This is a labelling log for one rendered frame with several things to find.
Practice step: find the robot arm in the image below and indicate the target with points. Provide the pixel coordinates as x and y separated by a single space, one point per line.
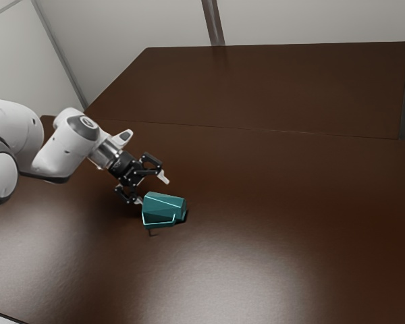
67 148

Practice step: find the teal faceted mug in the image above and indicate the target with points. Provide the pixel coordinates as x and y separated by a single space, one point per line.
162 208

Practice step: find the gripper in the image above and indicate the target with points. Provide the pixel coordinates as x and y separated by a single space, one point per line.
125 168

